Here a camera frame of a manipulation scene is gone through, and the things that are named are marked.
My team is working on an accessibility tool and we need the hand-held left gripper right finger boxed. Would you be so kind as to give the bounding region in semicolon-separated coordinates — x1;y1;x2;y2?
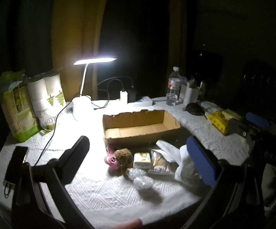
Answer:
176;136;265;229

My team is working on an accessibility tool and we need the black lamp cable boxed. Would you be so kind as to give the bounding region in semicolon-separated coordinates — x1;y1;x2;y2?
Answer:
34;99;75;166

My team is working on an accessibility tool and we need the cardboard box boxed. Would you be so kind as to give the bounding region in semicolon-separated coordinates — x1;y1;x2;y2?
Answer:
102;109;181;149

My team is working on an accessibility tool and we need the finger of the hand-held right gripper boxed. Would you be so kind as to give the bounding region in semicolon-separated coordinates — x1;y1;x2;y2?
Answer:
228;119;255;146
246;112;276;134

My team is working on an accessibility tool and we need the white perforated container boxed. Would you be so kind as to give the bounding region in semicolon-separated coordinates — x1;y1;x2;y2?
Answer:
180;81;199;104

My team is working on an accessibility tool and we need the clear water bottle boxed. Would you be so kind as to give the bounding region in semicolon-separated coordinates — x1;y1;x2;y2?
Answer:
166;67;182;106

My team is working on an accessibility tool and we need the white textured tablecloth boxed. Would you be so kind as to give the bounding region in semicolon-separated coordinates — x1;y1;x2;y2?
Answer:
0;97;250;229

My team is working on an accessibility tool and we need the black charger cable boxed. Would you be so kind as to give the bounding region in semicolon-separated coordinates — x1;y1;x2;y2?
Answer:
90;76;134;109

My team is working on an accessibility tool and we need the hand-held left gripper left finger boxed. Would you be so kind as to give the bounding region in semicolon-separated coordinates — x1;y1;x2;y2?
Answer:
11;135;95;229

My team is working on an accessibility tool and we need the yellow box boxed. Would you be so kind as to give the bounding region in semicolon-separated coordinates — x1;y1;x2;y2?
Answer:
206;108;242;135

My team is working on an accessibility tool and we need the person's left hand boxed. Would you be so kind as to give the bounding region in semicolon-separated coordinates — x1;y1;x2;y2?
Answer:
112;218;143;229

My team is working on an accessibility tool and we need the white paper cup bag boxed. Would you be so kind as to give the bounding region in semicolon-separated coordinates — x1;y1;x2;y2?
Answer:
28;68;65;136

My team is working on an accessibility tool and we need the black phone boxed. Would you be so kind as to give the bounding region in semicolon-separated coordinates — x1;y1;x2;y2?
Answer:
4;146;29;187

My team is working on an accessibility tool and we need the white plastic bag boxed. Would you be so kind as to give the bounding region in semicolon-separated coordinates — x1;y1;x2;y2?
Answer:
156;139;202;186

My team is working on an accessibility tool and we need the dark round object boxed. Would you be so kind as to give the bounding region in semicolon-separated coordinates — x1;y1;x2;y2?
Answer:
183;102;206;117

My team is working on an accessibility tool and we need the bubble wrap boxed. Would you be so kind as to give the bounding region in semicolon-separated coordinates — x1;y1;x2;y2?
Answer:
126;167;154;191

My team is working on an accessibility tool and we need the brown plush toy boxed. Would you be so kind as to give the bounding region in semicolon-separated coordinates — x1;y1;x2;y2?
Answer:
114;148;134;174

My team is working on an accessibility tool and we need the green tissue package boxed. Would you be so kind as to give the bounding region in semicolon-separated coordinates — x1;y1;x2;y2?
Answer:
0;70;42;142

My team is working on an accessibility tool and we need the pink plush toy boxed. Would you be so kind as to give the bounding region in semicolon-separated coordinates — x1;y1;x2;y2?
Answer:
105;145;119;174

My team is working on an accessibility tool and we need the cotton swab bag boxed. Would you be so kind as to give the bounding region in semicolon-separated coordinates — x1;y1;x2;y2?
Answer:
149;149;177;176

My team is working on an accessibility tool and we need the white power strip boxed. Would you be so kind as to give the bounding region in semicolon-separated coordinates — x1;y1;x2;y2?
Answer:
128;96;154;106

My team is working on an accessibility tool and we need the white desk lamp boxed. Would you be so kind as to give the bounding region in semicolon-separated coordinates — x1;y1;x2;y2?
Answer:
72;56;117;122

